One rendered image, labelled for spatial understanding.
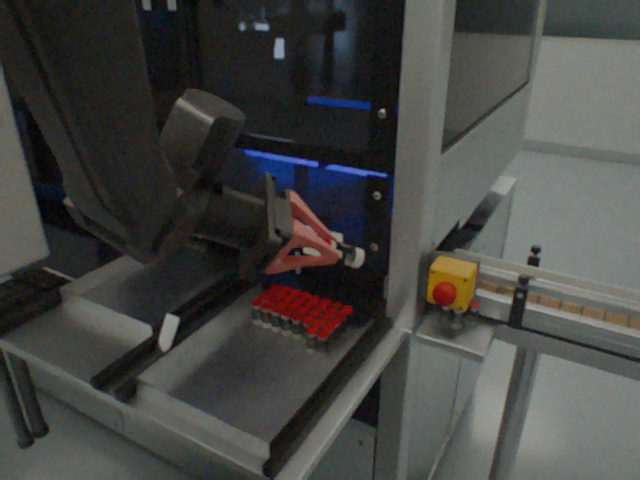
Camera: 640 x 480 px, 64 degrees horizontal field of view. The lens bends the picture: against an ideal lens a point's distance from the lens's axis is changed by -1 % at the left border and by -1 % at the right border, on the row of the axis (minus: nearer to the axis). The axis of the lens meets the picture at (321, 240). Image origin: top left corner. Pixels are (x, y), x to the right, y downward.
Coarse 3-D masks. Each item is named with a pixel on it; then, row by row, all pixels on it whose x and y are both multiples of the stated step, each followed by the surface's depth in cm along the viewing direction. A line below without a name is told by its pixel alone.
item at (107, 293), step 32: (128, 256) 119; (192, 256) 124; (224, 256) 124; (64, 288) 105; (96, 288) 111; (128, 288) 111; (160, 288) 111; (192, 288) 111; (128, 320) 96; (160, 320) 95
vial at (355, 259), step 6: (336, 246) 56; (342, 246) 56; (348, 246) 57; (342, 252) 56; (348, 252) 56; (354, 252) 56; (360, 252) 57; (342, 258) 56; (348, 258) 56; (354, 258) 56; (360, 258) 57; (348, 264) 57; (354, 264) 57; (360, 264) 57
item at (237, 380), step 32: (256, 288) 106; (224, 320) 98; (192, 352) 92; (224, 352) 92; (256, 352) 92; (288, 352) 92; (352, 352) 89; (160, 384) 84; (192, 384) 84; (224, 384) 84; (256, 384) 84; (288, 384) 84; (320, 384) 80; (192, 416) 76; (224, 416) 78; (256, 416) 78; (288, 416) 78; (256, 448) 71
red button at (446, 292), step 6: (444, 282) 88; (438, 288) 87; (444, 288) 86; (450, 288) 87; (432, 294) 88; (438, 294) 87; (444, 294) 86; (450, 294) 86; (456, 294) 87; (438, 300) 87; (444, 300) 87; (450, 300) 87
